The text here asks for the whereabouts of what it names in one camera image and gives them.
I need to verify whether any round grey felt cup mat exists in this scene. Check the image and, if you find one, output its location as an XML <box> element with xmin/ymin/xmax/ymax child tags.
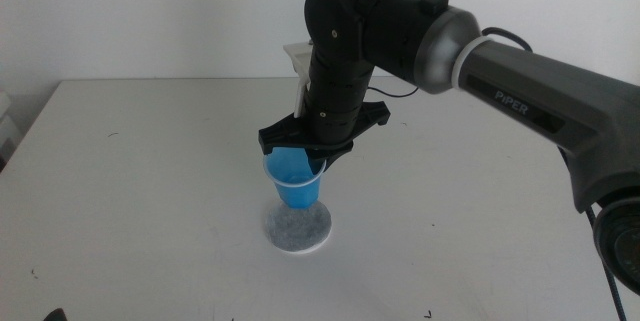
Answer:
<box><xmin>263</xmin><ymin>199</ymin><xmax>333</xmax><ymax>254</ymax></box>

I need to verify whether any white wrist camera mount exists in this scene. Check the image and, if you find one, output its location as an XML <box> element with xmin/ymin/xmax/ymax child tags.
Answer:
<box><xmin>282</xmin><ymin>41</ymin><xmax>315</xmax><ymax>119</ymax></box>

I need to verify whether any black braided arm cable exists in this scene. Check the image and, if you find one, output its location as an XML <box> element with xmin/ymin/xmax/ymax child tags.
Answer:
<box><xmin>583</xmin><ymin>204</ymin><xmax>628</xmax><ymax>321</ymax></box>

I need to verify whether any blue plastic cup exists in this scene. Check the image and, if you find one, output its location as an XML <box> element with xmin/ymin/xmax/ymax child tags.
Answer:
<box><xmin>262</xmin><ymin>146</ymin><xmax>328</xmax><ymax>210</ymax></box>

